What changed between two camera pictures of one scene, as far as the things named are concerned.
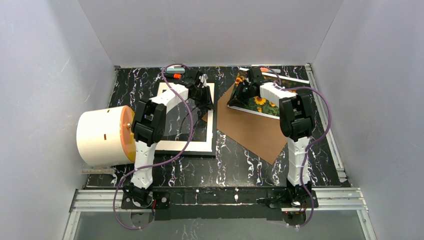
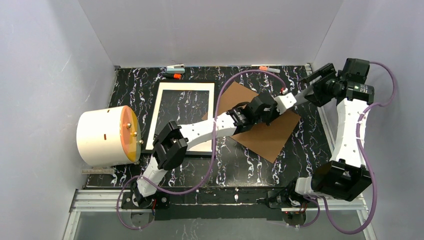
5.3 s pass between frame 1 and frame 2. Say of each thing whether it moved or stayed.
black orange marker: stayed
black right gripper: moved
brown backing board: stayed
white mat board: stayed
